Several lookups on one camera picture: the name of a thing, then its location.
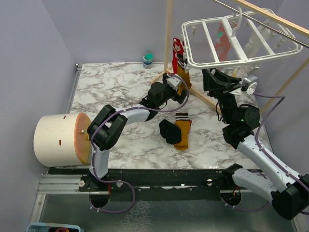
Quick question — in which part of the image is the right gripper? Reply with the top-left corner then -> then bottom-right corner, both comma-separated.
203,65 -> 242,124

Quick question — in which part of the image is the mustard striped sock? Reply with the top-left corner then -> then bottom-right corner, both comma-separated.
174,113 -> 190,151

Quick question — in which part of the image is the white plastic sock hanger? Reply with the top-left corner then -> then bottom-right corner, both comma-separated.
186,20 -> 300,66

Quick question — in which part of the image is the black sock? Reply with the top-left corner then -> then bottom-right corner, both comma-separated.
159,119 -> 182,145

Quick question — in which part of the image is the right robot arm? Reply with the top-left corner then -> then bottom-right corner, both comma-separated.
202,68 -> 309,220

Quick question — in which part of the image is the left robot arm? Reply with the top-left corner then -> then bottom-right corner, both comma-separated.
87,73 -> 189,191

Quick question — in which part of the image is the yellow highlighter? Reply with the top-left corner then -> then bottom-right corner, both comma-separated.
232,68 -> 238,77

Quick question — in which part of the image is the teal lidded jar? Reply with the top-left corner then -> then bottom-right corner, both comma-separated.
142,53 -> 153,69

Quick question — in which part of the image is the red sock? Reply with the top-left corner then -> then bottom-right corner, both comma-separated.
172,37 -> 184,74

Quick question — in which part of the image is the pink sock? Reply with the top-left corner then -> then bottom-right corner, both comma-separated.
214,23 -> 230,61

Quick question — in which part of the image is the white sock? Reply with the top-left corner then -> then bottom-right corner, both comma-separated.
244,26 -> 271,58

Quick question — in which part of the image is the wooden clothes rack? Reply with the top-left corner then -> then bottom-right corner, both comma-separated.
149,0 -> 309,145

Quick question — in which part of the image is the cream cylindrical container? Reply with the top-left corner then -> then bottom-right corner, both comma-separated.
33,112 -> 91,167

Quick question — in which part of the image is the blue bin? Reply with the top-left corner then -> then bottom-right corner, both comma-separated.
26,222 -> 84,232

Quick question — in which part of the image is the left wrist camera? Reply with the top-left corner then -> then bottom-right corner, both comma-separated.
166,73 -> 182,91

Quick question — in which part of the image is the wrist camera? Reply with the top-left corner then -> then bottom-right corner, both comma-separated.
166,73 -> 182,91
241,75 -> 258,95

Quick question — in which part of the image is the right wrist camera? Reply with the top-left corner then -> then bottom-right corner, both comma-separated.
241,75 -> 258,95

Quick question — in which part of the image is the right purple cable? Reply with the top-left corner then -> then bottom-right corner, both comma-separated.
218,91 -> 309,212

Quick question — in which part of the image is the purple cable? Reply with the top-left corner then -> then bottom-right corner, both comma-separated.
89,73 -> 190,214
218,91 -> 309,212

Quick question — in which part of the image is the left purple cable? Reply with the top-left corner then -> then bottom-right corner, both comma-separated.
89,73 -> 190,214

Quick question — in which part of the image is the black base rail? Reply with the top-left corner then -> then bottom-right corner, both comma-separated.
48,168 -> 238,202

